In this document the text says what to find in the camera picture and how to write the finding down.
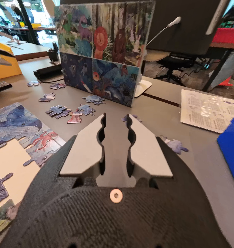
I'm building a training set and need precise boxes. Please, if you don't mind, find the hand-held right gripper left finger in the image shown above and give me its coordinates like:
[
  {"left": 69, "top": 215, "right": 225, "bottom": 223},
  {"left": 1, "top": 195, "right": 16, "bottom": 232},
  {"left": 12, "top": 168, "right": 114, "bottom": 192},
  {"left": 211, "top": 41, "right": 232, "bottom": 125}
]
[{"left": 59, "top": 113, "right": 107, "bottom": 177}]

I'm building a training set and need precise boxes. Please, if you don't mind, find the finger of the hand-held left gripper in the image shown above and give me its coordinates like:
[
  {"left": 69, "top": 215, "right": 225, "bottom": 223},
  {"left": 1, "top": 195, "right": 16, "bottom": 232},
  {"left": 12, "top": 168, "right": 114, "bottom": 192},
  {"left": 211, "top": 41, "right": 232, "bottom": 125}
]
[
  {"left": 0, "top": 47, "right": 16, "bottom": 58},
  {"left": 0, "top": 55, "right": 13, "bottom": 67}
]

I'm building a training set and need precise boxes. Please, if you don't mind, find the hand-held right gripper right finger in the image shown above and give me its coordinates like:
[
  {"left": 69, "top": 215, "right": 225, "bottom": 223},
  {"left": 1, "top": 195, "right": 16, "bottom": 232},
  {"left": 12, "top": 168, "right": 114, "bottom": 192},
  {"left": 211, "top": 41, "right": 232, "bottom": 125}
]
[{"left": 126, "top": 114, "right": 174, "bottom": 179}]

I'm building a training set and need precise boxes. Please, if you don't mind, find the pink orange clownfish puzzle piece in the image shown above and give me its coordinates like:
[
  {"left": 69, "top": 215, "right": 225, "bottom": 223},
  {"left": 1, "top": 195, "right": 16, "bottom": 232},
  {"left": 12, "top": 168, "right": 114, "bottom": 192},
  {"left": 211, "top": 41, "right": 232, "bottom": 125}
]
[{"left": 67, "top": 109, "right": 83, "bottom": 124}]

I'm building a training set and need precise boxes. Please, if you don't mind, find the ocean jigsaw puzzle board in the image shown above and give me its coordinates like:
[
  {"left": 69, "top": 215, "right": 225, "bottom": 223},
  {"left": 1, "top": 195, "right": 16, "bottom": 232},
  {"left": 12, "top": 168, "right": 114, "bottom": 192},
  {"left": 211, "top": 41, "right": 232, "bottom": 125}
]
[{"left": 0, "top": 102, "right": 66, "bottom": 239}]

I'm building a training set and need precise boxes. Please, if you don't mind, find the large yellow storage bin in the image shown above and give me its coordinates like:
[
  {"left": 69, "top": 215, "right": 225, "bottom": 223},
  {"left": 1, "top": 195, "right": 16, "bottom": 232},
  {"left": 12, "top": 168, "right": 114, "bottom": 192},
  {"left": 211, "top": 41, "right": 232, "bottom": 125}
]
[{"left": 0, "top": 43, "right": 22, "bottom": 81}]

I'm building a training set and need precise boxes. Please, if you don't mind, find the purple white tabbed puzzle piece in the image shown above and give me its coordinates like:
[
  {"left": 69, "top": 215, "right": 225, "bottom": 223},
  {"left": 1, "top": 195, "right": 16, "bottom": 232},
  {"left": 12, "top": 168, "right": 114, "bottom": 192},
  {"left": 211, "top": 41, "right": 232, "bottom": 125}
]
[{"left": 160, "top": 136, "right": 189, "bottom": 155}]

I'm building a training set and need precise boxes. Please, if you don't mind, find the black pole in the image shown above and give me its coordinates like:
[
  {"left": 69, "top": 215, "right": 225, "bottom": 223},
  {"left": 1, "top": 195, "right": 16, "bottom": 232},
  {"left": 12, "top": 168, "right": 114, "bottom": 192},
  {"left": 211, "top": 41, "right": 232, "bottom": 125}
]
[{"left": 17, "top": 0, "right": 39, "bottom": 44}]

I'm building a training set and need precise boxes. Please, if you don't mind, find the black charging hub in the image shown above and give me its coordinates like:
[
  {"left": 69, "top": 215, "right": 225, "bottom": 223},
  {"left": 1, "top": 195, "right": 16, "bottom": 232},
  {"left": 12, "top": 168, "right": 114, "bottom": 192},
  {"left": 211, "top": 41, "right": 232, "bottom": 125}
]
[{"left": 33, "top": 65, "right": 62, "bottom": 79}]

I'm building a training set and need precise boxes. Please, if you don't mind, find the pile of loose puzzle pieces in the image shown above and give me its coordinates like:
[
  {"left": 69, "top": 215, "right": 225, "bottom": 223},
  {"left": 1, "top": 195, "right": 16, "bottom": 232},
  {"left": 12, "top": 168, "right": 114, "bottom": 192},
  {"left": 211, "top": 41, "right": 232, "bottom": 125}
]
[{"left": 45, "top": 95, "right": 106, "bottom": 119}]

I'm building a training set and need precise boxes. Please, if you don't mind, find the white patch blue puzzle piece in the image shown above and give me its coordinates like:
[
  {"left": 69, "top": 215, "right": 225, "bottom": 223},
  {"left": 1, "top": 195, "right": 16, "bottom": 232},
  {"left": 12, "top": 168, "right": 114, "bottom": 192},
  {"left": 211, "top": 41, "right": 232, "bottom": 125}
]
[{"left": 38, "top": 92, "right": 56, "bottom": 102}]

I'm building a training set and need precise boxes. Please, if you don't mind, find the printed sheet in clear sleeve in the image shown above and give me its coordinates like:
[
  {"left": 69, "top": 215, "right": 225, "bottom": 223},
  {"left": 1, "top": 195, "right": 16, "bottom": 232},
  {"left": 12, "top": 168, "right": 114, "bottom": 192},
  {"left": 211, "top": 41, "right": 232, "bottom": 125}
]
[{"left": 180, "top": 89, "right": 234, "bottom": 134}]

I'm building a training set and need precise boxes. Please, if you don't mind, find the blue plastic object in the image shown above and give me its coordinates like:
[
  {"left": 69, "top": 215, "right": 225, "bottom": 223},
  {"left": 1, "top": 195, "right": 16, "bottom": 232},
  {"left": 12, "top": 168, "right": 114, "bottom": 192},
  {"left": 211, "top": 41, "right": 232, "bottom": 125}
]
[{"left": 217, "top": 110, "right": 234, "bottom": 192}]

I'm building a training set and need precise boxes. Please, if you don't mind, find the black office chair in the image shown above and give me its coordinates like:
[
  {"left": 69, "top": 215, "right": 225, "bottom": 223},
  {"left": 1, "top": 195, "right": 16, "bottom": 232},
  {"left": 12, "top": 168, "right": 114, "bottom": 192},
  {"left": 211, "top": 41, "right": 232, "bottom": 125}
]
[{"left": 154, "top": 55, "right": 197, "bottom": 86}]

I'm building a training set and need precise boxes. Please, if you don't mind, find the tan small table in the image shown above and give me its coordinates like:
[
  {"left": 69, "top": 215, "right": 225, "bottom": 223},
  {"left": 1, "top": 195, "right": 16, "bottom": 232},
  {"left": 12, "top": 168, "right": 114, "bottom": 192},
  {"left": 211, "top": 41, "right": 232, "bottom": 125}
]
[{"left": 145, "top": 49, "right": 170, "bottom": 62}]

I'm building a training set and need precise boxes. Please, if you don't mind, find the illustrated puzzle box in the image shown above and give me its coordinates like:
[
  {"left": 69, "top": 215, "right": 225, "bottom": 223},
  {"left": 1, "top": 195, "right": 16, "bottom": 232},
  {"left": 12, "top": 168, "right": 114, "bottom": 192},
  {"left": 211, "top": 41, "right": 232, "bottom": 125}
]
[{"left": 55, "top": 0, "right": 156, "bottom": 107}]

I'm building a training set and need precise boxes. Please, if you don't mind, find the orange floor object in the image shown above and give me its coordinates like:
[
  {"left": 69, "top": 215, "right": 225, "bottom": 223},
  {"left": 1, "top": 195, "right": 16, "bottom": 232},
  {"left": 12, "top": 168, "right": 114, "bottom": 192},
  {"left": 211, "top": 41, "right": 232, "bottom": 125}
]
[{"left": 219, "top": 76, "right": 233, "bottom": 86}]

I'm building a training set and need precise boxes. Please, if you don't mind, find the wooden table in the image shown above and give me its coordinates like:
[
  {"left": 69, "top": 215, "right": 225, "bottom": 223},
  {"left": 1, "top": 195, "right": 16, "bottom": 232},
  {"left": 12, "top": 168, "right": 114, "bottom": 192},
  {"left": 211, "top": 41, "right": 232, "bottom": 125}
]
[{"left": 201, "top": 42, "right": 234, "bottom": 92}]

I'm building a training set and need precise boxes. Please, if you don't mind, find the red storage bin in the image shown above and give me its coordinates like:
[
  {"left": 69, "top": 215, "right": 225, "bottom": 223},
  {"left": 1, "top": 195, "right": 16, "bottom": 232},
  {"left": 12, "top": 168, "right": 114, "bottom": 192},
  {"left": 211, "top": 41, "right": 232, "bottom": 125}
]
[{"left": 213, "top": 28, "right": 234, "bottom": 44}]

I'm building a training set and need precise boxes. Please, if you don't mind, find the black camera battery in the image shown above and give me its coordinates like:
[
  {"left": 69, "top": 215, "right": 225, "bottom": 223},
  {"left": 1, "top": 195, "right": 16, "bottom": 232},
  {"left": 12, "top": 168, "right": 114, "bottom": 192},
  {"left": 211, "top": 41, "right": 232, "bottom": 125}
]
[{"left": 0, "top": 81, "right": 13, "bottom": 92}]

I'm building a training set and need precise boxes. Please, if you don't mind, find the black braided cable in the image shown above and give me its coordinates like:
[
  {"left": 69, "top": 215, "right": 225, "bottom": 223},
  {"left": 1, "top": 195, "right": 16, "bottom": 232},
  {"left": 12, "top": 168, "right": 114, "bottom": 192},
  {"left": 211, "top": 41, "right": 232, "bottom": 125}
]
[{"left": 37, "top": 77, "right": 64, "bottom": 84}]

